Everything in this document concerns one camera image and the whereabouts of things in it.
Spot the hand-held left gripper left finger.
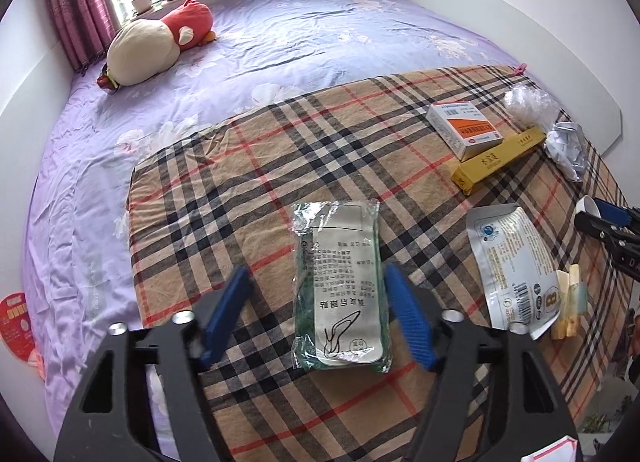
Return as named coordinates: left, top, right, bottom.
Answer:
left=54, top=266, right=251, bottom=462

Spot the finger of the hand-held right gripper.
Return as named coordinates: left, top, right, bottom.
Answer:
left=574, top=212, right=632, bottom=244
left=594, top=198, right=640, bottom=227

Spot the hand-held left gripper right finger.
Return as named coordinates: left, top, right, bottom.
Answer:
left=382, top=263, right=583, bottom=462

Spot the small white cup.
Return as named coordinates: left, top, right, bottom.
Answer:
left=575, top=194, right=601, bottom=218

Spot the small beige packet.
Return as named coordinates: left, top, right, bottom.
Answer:
left=550, top=264, right=588, bottom=340

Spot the clear insole packet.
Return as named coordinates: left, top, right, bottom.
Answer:
left=290, top=198, right=392, bottom=375

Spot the silver foil bag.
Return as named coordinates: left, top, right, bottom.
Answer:
left=544, top=121, right=588, bottom=182

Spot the silver foil pouch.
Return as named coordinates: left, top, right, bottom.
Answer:
left=465, top=203, right=561, bottom=340

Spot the long yellow box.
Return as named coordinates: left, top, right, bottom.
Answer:
left=450, top=126, right=547, bottom=195

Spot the beige plaid blanket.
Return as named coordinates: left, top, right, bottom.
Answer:
left=125, top=64, right=626, bottom=462

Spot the crumpled clear plastic bag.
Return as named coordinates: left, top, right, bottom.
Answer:
left=502, top=82, right=561, bottom=130

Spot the white orange medicine box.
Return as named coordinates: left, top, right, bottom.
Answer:
left=425, top=101, right=503, bottom=161

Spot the white pink-edged card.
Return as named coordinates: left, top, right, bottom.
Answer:
left=530, top=434, right=581, bottom=462

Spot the purple floral bed sheet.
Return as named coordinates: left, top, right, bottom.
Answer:
left=25, top=0, right=526, bottom=462

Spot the red cream plush toy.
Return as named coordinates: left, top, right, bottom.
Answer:
left=97, top=0, right=217, bottom=90

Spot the pink curtain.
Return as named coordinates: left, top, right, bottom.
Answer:
left=42, top=0, right=121, bottom=74

